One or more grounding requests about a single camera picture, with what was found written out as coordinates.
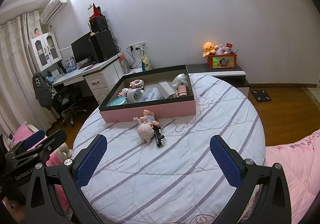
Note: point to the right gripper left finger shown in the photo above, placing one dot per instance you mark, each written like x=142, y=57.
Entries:
x=43, y=204

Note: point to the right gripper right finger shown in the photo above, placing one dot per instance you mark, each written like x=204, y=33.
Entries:
x=273, y=204

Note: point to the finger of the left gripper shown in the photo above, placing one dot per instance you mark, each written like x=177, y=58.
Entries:
x=33, y=139

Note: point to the dental flosser clear box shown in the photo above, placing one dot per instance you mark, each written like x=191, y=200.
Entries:
x=151, y=94

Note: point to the white square charger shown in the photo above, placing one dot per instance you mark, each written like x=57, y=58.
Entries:
x=166, y=90

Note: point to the beige curtain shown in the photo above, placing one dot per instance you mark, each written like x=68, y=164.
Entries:
x=18, y=102

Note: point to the black office chair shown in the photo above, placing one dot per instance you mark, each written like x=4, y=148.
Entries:
x=65, y=101

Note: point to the white desk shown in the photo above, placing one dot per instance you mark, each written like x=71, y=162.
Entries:
x=100, y=78

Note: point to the white glass door cabinet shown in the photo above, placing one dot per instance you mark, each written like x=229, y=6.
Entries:
x=45, y=51

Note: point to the teal round tin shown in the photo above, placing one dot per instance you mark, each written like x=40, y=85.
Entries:
x=118, y=101

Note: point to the black computer monitor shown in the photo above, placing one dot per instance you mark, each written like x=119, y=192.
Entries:
x=83, y=49

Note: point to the pink pig doll figure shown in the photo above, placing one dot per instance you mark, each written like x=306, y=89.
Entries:
x=146, y=125

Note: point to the striped white table cloth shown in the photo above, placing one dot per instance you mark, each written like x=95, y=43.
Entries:
x=181, y=182

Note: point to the black computer tower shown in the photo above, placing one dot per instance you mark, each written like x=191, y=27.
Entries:
x=103, y=46

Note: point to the black floor scale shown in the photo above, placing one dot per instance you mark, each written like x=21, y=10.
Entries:
x=261, y=96

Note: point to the black toy train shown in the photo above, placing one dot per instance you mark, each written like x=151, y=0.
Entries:
x=158, y=136

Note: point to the black speaker box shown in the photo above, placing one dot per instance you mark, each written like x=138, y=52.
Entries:
x=98, y=24

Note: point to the snack bag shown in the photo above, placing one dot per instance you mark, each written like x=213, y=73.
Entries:
x=146, y=65

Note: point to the white air conditioner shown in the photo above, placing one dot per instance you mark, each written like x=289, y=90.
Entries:
x=52, y=7

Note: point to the pink black storage box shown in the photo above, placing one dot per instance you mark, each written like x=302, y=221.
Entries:
x=165, y=108

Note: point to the low black white cabinet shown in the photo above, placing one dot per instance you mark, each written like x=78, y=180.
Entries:
x=234, y=76

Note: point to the rose gold cylinder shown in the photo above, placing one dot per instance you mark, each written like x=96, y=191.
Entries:
x=182, y=90

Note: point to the orange toy box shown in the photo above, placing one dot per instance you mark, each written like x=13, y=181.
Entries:
x=226, y=61

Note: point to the orange octopus plush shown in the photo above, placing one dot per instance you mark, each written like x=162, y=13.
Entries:
x=209, y=48

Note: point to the wall power outlet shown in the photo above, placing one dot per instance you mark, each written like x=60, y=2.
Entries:
x=141, y=46

